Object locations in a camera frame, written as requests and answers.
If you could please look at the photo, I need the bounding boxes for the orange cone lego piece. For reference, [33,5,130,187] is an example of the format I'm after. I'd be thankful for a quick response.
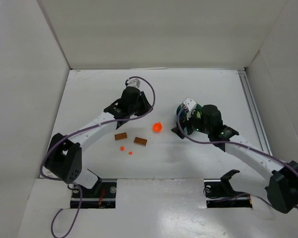
[152,122,162,133]

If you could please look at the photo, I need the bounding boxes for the brown lego plate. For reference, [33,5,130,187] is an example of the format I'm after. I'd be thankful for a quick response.
[134,137,148,146]
[114,132,128,141]

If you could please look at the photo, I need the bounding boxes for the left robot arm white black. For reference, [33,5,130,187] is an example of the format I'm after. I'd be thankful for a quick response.
[43,86,152,195]

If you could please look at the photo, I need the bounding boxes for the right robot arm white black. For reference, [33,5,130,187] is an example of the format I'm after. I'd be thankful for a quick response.
[172,101,298,214]

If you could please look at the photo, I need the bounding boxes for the teal round divided container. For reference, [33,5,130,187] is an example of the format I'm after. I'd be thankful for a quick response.
[176,104,202,123]

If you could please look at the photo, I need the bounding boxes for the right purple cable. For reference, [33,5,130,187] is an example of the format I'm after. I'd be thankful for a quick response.
[177,108,298,209]

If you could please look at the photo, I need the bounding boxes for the purple cable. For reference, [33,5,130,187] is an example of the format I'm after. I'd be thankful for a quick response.
[39,76,156,238]
[177,108,298,209]

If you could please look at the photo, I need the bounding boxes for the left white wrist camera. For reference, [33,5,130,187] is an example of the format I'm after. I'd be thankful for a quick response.
[125,78,141,89]

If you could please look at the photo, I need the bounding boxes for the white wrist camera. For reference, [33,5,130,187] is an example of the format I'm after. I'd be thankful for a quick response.
[180,97,198,120]
[125,78,141,89]

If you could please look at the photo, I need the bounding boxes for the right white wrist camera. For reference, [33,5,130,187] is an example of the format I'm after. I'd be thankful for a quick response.
[180,97,198,120]

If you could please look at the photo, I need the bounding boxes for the aluminium rail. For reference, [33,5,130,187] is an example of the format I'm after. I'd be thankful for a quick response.
[237,70,272,155]

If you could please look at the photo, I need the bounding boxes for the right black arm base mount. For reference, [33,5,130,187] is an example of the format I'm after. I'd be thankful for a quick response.
[203,170,252,208]

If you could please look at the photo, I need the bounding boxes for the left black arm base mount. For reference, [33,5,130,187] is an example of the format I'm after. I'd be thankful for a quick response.
[69,170,117,209]

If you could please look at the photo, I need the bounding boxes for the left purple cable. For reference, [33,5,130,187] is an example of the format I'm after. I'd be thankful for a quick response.
[39,76,156,238]

